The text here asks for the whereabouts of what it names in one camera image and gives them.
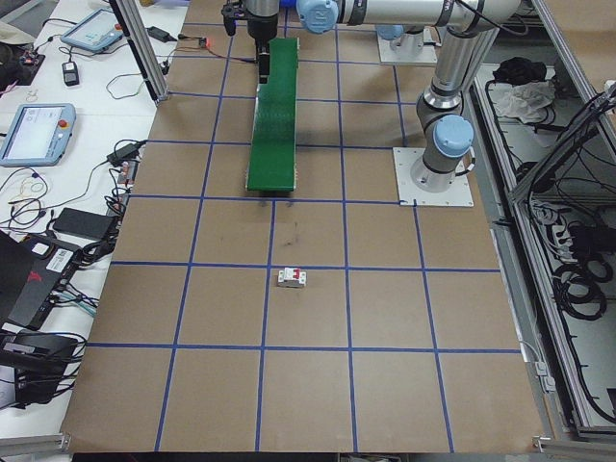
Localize green conveyor belt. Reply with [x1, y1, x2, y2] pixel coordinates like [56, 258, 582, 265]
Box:
[244, 37, 302, 194]

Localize small black power adapter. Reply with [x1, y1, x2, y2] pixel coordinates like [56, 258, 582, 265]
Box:
[106, 141, 145, 165]

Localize small red circuit board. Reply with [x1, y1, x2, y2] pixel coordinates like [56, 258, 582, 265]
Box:
[117, 161, 139, 187]

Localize grey teach pendant with screen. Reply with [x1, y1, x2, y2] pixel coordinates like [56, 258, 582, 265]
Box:
[0, 103, 77, 168]
[60, 8, 127, 55]

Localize white and red circuit breaker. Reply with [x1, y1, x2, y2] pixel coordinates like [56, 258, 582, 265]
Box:
[276, 267, 309, 290]

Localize large black power brick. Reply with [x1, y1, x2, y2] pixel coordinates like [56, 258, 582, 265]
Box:
[51, 207, 119, 241]

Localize beige cloth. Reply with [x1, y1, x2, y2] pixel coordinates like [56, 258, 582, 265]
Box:
[0, 18, 44, 47]

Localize black cloth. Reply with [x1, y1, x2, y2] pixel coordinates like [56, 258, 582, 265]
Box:
[491, 56, 550, 86]

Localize white cloth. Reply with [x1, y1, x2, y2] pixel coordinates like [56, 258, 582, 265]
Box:
[495, 80, 559, 124]

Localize black laptop with red logo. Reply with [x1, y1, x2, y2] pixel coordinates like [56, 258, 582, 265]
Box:
[0, 230, 83, 331]

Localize black flat device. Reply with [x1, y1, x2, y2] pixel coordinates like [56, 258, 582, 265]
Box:
[0, 331, 81, 405]

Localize red and black wire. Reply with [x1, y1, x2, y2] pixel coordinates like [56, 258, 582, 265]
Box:
[210, 45, 260, 64]

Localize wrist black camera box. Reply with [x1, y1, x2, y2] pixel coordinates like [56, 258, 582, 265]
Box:
[220, 2, 246, 38]

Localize aluminium frame post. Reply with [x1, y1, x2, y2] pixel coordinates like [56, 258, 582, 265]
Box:
[108, 0, 169, 105]

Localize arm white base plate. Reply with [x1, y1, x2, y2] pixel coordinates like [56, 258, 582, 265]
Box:
[378, 28, 442, 66]
[393, 146, 475, 209]

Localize thin black and green wire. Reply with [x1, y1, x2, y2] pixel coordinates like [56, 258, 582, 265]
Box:
[105, 71, 148, 100]

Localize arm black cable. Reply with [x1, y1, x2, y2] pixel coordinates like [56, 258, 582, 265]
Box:
[445, 0, 530, 38]

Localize yellow and white cable loops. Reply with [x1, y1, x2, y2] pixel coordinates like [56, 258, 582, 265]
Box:
[7, 167, 52, 203]

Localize V-shaped metal bar frame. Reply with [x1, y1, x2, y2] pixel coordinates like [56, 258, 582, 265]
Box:
[474, 0, 616, 442]

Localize grey cable coil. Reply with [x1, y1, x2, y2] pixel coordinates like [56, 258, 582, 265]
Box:
[531, 201, 567, 230]

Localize black cable coil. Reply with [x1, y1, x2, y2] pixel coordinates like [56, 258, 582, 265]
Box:
[552, 254, 610, 290]
[560, 288, 607, 321]

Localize white cable with plug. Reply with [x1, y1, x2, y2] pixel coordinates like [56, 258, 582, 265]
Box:
[522, 339, 554, 394]

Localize aluminium frame bar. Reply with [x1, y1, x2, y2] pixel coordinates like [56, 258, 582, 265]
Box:
[0, 432, 71, 456]
[531, 432, 616, 456]

